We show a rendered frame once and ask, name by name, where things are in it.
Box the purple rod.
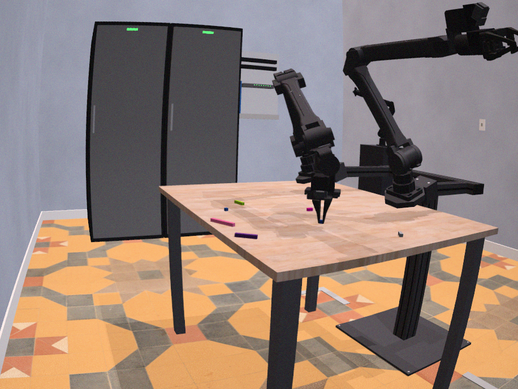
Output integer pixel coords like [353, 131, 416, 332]
[235, 232, 258, 239]

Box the pink rod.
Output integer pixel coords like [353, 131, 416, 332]
[210, 218, 235, 227]

